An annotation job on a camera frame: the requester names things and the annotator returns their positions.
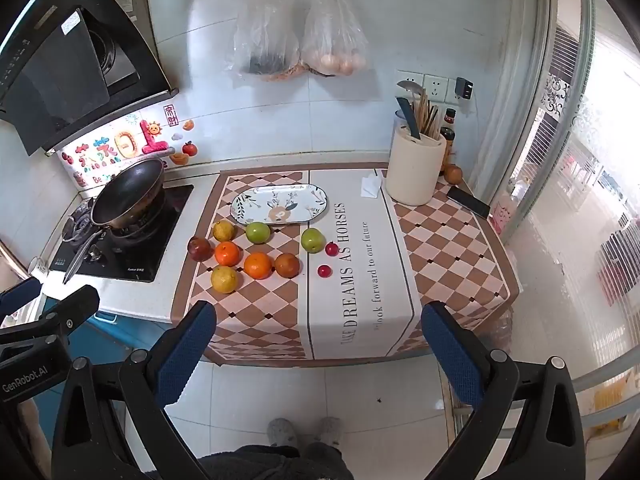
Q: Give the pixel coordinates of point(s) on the white tissue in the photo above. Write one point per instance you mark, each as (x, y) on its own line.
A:
(371, 186)

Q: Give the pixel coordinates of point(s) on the orange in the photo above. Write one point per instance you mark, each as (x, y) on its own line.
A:
(258, 265)
(226, 253)

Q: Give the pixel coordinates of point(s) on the plastic bag with dark contents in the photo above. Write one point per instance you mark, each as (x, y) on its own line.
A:
(265, 35)

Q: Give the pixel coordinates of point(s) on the black wok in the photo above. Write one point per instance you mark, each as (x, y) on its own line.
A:
(127, 195)

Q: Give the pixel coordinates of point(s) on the bundle of chopsticks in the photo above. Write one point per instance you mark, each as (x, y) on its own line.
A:
(431, 115)

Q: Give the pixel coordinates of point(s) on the person's dark trousers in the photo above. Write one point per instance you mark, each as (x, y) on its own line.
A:
(275, 462)

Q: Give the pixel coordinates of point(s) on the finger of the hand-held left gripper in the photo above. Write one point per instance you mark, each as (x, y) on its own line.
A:
(20, 292)
(75, 306)

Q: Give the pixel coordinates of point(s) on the colourful wall stickers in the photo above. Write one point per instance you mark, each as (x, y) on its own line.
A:
(125, 145)

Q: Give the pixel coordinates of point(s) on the black gas stove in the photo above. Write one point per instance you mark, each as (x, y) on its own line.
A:
(150, 250)

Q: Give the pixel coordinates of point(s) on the pink bottle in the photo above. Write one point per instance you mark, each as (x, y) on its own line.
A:
(502, 212)

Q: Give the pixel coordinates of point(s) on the small red fruit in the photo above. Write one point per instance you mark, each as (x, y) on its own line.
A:
(331, 248)
(324, 271)

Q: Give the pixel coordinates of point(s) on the metal ladle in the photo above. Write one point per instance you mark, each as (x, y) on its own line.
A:
(411, 87)

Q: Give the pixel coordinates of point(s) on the brown flue cover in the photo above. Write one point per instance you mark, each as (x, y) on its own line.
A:
(132, 10)

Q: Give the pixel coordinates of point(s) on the glass sliding door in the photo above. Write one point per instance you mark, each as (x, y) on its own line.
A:
(565, 210)

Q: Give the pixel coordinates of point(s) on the black smartphone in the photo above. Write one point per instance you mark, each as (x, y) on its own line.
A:
(468, 201)

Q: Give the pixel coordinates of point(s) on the brown onion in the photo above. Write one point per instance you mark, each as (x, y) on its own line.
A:
(453, 174)

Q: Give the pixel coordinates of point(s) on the brownish orange fruit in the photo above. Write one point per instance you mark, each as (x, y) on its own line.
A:
(287, 265)

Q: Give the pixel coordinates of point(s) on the blue cabinet front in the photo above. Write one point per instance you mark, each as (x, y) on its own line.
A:
(135, 332)

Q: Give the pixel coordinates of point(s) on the black range hood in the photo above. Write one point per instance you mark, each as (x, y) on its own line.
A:
(65, 60)

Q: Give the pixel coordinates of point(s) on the dark sauce bottle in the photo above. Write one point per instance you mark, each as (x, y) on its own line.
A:
(448, 147)

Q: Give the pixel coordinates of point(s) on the cream utensil holder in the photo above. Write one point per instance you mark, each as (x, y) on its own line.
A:
(414, 170)

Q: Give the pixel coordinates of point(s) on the yellow citrus fruit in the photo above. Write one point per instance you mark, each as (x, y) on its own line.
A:
(224, 230)
(224, 279)

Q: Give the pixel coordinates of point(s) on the checkered table mat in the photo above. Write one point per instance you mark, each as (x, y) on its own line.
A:
(350, 320)

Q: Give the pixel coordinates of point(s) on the floral oval plate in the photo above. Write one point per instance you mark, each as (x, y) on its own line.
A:
(278, 205)

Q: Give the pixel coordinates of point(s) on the grey slipper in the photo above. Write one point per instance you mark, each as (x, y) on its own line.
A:
(330, 430)
(281, 431)

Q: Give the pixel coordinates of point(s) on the dark red apple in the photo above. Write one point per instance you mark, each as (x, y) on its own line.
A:
(199, 248)

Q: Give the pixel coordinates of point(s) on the green apple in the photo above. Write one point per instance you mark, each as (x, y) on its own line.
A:
(312, 240)
(257, 232)

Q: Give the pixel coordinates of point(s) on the plastic bag with eggs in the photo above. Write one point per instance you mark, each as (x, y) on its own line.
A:
(332, 35)

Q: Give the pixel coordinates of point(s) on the white wall socket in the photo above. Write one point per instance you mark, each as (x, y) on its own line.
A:
(411, 82)
(436, 87)

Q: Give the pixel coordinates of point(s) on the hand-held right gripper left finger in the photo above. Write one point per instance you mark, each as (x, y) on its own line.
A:
(186, 345)

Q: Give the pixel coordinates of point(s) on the black plug adapter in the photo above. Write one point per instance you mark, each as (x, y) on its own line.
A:
(465, 88)

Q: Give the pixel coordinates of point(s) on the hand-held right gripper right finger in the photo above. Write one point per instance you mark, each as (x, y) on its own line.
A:
(450, 355)

